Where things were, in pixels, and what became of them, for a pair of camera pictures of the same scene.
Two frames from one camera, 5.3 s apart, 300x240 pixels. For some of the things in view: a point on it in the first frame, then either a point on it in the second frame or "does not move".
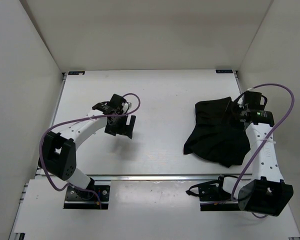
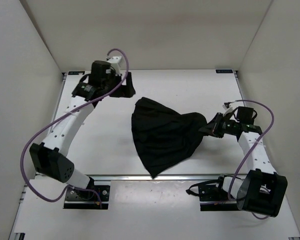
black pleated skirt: x=219 y=133 → x=163 y=138
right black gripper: x=240 y=108 → x=212 y=128
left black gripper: x=124 y=129 → x=127 y=90
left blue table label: x=76 y=72 does not move
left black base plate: x=77 y=198 does not move
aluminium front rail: x=171 y=178 does not move
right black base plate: x=213 y=197 does not move
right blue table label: x=224 y=71 does not move
